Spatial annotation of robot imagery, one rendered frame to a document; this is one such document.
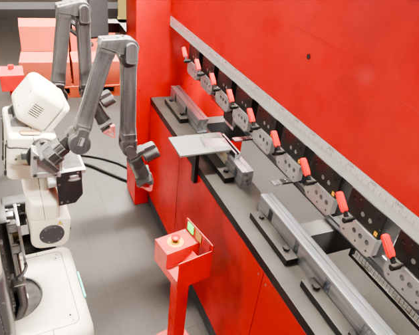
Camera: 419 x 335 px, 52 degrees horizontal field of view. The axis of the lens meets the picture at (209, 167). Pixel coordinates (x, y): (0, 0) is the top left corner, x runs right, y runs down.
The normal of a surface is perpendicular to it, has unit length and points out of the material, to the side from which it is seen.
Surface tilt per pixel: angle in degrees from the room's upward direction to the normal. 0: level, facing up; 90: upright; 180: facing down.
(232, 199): 0
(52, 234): 90
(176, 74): 90
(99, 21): 90
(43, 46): 90
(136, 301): 0
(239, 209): 0
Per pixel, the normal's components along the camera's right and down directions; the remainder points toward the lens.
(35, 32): 0.36, 0.53
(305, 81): -0.92, 0.13
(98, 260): 0.10, -0.84
